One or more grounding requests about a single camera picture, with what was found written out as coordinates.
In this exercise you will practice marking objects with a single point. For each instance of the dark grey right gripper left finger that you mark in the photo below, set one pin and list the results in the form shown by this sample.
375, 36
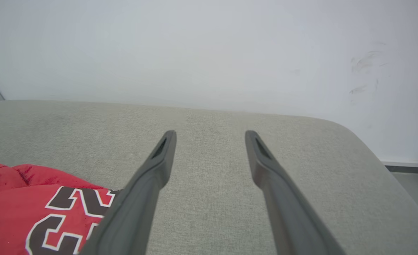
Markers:
138, 209

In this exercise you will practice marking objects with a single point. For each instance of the red Bulls jersey white sleeves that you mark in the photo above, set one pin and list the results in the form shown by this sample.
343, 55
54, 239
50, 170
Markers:
14, 205

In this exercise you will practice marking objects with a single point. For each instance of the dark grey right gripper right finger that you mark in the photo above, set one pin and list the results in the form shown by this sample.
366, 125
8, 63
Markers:
287, 212

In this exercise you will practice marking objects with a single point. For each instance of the grey baseboard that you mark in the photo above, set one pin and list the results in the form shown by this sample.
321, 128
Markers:
411, 166

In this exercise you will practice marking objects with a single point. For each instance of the grey fabric sofa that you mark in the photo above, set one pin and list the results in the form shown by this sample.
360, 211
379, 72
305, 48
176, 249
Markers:
209, 148

